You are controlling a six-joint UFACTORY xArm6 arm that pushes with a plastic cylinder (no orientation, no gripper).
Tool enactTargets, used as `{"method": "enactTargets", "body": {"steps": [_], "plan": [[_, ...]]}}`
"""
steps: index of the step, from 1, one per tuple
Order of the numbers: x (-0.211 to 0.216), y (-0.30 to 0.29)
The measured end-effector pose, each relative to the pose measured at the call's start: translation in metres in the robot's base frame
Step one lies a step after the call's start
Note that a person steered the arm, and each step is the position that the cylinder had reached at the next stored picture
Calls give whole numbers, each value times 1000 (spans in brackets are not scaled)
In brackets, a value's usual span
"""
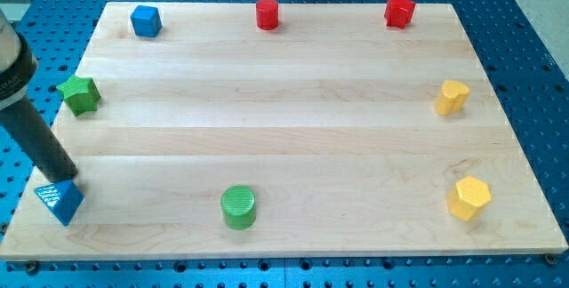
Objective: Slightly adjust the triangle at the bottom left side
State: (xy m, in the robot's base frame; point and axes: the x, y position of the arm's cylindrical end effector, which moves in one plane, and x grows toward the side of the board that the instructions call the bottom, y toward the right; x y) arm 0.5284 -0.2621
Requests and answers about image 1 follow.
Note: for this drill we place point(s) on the red cylinder block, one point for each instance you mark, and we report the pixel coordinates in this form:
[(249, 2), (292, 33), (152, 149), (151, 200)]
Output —
[(267, 14)]

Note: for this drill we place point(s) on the green star block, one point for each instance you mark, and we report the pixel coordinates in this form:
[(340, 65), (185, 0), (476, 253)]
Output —
[(80, 94)]

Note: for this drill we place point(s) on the green cylinder block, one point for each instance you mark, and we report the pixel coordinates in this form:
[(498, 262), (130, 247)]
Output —
[(238, 205)]

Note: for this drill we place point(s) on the yellow hexagon block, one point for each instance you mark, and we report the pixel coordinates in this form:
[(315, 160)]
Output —
[(468, 198)]

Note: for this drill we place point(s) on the red star block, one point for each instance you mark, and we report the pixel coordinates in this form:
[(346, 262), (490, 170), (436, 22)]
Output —
[(399, 13)]

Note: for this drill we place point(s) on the blue triangle block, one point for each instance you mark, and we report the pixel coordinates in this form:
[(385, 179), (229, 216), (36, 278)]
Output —
[(62, 199)]

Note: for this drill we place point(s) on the blue cube block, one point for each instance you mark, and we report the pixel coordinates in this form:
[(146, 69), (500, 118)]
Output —
[(146, 21)]

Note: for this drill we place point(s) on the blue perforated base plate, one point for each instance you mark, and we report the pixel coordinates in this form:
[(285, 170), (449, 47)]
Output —
[(530, 85)]

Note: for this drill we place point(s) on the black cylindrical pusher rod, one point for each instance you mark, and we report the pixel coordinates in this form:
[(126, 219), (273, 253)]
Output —
[(26, 125)]

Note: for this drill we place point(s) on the light wooden board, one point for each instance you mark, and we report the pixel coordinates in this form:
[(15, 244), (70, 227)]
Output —
[(329, 119)]

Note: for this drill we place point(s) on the yellow heart block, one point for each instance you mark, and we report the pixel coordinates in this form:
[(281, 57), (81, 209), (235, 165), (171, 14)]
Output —
[(451, 98)]

